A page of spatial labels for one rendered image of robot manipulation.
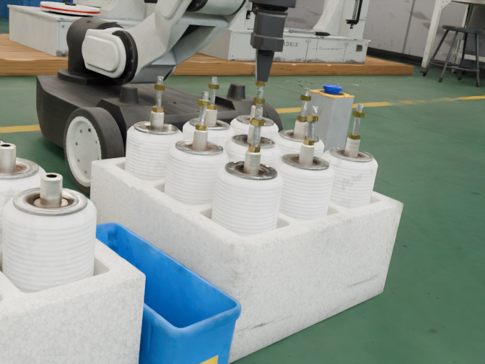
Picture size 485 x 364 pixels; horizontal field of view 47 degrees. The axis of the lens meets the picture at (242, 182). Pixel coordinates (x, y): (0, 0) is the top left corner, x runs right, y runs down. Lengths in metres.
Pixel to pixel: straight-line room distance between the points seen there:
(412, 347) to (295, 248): 0.26
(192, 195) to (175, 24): 0.61
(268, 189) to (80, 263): 0.28
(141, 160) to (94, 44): 0.75
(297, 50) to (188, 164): 3.25
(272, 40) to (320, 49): 3.21
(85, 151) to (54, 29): 1.64
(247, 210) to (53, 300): 0.30
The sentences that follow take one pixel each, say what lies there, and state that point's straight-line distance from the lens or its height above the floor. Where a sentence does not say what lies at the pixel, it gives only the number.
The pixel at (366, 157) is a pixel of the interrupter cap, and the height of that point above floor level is 0.25.
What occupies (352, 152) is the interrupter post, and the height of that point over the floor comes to 0.26.
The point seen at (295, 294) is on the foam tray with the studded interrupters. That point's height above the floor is 0.08.
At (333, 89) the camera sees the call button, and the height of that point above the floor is 0.32.
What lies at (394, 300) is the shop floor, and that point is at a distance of 1.07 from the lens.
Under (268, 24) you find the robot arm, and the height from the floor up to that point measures 0.44.
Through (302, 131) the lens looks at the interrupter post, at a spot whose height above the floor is 0.27.
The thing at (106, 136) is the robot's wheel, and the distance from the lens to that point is 1.26.
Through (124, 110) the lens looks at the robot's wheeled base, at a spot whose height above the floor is 0.20.
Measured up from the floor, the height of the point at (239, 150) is 0.24.
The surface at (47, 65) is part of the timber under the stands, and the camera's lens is 2.84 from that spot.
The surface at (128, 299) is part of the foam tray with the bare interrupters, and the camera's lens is 0.64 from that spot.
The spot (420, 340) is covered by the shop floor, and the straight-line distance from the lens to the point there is 0.98.
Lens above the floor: 0.49
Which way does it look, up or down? 18 degrees down
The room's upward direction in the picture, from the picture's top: 8 degrees clockwise
